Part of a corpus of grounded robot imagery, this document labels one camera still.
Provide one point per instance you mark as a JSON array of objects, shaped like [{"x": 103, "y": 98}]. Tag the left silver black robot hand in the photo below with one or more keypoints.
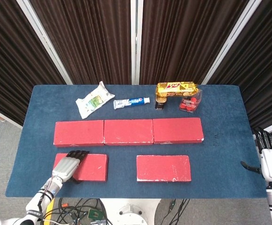
[{"x": 64, "y": 166}]

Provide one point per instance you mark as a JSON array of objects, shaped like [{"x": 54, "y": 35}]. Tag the red foam brick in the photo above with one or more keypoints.
[
  {"x": 163, "y": 167},
  {"x": 128, "y": 131},
  {"x": 178, "y": 130},
  {"x": 79, "y": 132},
  {"x": 93, "y": 166}
]

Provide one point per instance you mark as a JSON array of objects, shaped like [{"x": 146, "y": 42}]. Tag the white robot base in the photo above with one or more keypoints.
[{"x": 131, "y": 211}]

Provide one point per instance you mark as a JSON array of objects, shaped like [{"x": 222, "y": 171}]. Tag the yellow floor tape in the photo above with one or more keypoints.
[{"x": 50, "y": 208}]

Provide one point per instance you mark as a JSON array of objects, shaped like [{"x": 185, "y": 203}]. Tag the blue table cloth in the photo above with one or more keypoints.
[{"x": 224, "y": 140}]

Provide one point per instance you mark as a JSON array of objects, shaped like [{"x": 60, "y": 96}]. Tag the green circuit board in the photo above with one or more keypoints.
[{"x": 94, "y": 213}]

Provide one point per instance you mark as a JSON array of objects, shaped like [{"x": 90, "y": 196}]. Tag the white green snack bag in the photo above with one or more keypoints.
[{"x": 93, "y": 100}]

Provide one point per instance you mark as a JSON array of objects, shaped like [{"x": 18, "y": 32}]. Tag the blue white toothpaste tube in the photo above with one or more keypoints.
[{"x": 131, "y": 103}]

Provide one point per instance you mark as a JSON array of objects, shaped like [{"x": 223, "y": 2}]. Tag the brown pleated partition panel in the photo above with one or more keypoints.
[
  {"x": 262, "y": 70},
  {"x": 9, "y": 58},
  {"x": 185, "y": 42},
  {"x": 91, "y": 42}
]

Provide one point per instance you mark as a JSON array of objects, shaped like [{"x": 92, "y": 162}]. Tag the clear box of red capsules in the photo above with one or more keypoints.
[{"x": 189, "y": 104}]

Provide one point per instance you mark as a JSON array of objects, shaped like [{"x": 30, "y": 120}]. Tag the dark tin can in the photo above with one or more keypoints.
[{"x": 160, "y": 103}]

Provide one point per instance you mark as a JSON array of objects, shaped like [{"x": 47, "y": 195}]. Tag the gold biscuit pack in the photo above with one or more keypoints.
[{"x": 175, "y": 89}]

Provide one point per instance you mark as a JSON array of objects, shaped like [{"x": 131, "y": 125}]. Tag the white partition post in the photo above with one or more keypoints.
[
  {"x": 136, "y": 42},
  {"x": 231, "y": 39},
  {"x": 44, "y": 39}
]

